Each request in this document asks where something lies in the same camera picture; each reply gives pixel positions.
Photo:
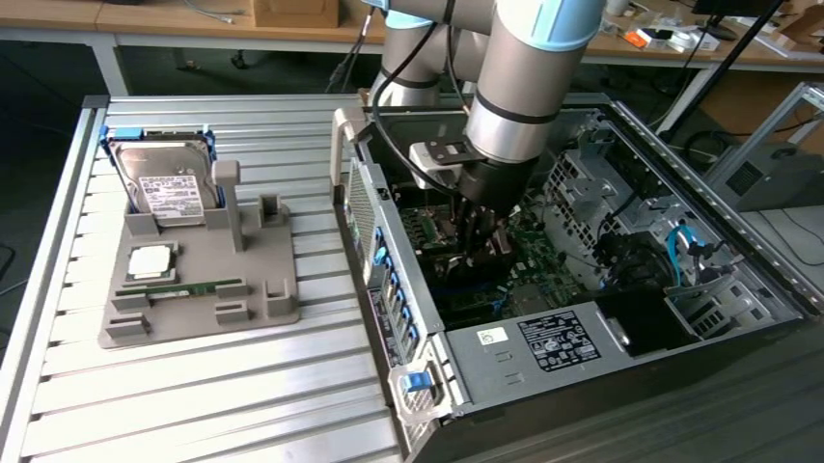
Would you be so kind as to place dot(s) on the hard disk in blue carrier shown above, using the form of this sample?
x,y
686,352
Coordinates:
x,y
165,178

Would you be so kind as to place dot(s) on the CPU socket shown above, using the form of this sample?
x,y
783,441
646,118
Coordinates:
x,y
444,224

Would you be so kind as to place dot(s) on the grey computer tower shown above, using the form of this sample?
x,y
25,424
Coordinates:
x,y
773,178

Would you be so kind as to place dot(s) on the green RAM stick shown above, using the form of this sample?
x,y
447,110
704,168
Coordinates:
x,y
188,289

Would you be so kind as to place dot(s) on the aluminium profile frame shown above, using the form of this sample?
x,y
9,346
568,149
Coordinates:
x,y
795,103

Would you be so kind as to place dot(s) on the silver perforated drive cage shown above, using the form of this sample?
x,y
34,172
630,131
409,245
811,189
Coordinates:
x,y
599,193

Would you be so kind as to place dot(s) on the black monitor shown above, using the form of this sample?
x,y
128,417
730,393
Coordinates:
x,y
722,26

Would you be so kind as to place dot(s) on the white flat device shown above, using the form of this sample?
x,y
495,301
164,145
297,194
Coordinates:
x,y
695,42

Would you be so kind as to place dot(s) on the white cup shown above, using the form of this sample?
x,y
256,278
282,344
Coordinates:
x,y
620,6

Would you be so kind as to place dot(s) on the green motherboard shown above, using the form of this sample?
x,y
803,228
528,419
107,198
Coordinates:
x,y
548,251

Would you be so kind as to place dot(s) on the wooden desk with grey frame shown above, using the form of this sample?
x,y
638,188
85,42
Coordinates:
x,y
65,19

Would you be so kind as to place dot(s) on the blue expansion slot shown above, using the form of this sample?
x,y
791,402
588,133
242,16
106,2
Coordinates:
x,y
451,291

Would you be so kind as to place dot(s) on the closed cardboard box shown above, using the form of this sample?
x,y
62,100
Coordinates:
x,y
297,12

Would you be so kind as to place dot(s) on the brown cardboard piece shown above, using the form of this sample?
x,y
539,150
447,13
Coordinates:
x,y
805,24

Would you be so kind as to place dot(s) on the black slanted pole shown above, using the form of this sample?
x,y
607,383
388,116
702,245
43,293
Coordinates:
x,y
734,48

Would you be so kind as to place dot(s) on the silver disk bay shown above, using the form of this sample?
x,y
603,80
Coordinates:
x,y
722,308

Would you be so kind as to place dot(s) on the open PC case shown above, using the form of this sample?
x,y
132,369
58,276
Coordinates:
x,y
419,130

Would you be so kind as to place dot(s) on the silver CPU chip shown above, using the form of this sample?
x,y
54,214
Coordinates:
x,y
152,263

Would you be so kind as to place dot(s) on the wooden desk with clutter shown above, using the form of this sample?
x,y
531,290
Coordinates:
x,y
644,53

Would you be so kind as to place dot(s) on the orange and white box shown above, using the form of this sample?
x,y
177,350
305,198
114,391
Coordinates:
x,y
644,38

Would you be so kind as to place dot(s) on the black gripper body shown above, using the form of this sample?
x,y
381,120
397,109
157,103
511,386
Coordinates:
x,y
496,185

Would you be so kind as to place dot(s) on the silver chipset heatsink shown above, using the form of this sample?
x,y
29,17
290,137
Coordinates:
x,y
535,296

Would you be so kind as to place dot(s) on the blue case latch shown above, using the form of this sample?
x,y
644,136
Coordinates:
x,y
416,381

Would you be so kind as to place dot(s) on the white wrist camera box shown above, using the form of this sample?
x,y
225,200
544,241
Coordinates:
x,y
435,161

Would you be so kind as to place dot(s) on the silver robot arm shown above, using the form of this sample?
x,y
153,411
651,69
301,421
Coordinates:
x,y
528,82

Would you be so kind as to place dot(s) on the grey parts rack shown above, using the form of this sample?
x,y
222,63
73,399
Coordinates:
x,y
258,270

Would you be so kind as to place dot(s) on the green expansion card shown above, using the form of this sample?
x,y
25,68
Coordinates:
x,y
448,270

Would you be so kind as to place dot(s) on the silver power supply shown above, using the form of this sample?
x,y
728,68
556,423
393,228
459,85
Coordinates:
x,y
509,366

